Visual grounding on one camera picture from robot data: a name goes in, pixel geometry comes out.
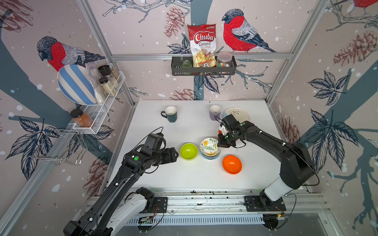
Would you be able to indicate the lime green bowl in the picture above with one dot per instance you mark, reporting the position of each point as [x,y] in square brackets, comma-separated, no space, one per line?
[188,151]

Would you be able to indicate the large orange bowl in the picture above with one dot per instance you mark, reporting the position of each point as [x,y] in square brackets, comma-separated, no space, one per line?
[232,164]

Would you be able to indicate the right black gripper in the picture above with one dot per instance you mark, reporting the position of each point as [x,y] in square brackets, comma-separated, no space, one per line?
[220,143]

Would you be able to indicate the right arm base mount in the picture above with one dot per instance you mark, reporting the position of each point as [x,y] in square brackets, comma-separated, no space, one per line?
[257,203]

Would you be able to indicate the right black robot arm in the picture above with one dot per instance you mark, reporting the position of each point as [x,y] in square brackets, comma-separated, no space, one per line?
[296,165]

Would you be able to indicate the black wall basket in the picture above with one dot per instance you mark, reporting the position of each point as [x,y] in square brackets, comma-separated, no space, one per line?
[178,70]

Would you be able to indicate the wire hook rack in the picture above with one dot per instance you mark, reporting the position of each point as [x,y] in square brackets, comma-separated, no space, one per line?
[60,145]

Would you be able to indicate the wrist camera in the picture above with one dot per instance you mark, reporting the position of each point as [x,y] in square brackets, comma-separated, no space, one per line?
[154,141]
[229,123]

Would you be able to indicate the blue yellow patterned bowl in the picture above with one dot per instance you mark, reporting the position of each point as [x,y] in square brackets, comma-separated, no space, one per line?
[210,157]

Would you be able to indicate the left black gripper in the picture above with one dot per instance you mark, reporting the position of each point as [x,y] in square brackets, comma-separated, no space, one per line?
[169,157]

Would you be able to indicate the green item in basket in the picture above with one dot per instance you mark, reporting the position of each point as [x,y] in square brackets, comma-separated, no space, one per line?
[187,64]

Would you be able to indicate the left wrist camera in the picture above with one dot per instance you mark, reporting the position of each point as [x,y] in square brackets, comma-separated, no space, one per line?
[154,141]

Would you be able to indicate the lavender mug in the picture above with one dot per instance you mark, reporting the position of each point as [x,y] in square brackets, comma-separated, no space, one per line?
[214,112]

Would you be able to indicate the clear acrylic wall shelf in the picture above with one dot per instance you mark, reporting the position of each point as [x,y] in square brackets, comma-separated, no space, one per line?
[99,111]

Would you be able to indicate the clear lidded jar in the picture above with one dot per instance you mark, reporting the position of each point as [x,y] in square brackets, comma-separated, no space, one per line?
[224,59]

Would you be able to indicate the blue striped plate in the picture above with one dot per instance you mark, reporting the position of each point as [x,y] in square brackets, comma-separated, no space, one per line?
[74,84]

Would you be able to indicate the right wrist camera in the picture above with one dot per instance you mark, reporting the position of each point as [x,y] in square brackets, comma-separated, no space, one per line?
[229,123]

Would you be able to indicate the yellow flower patterned bowl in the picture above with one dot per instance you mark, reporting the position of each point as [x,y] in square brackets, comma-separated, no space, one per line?
[209,146]

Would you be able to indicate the orange spice jar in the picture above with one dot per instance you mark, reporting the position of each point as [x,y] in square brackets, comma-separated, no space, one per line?
[81,118]

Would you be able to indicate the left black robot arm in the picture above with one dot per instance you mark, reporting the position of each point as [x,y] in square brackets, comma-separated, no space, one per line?
[134,165]

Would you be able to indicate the black lid spice jar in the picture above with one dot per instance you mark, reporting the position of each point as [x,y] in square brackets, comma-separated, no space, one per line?
[107,86]
[105,71]

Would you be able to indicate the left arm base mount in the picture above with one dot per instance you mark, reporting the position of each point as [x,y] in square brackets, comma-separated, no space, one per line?
[153,204]

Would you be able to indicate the cream blue plate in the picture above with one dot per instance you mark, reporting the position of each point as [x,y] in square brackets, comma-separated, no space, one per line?
[239,114]

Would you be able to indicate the red cassava chips bag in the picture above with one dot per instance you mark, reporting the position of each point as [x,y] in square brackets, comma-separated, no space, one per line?
[203,45]

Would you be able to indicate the dark green mug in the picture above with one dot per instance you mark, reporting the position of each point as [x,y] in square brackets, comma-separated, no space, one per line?
[170,113]

